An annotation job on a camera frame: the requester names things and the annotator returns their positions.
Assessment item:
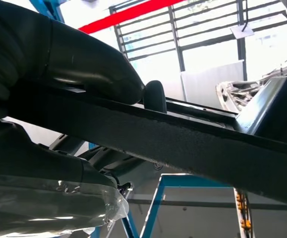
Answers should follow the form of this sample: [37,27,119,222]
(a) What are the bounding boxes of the red barrier belt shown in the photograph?
[79,0,183,35]

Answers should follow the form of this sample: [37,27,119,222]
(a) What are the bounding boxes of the white partition board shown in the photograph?
[180,60,245,101]

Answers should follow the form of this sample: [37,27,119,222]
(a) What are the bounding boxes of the white paper sign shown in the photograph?
[230,24,254,40]

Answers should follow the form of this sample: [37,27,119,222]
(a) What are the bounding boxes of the black window frame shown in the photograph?
[109,0,287,81]

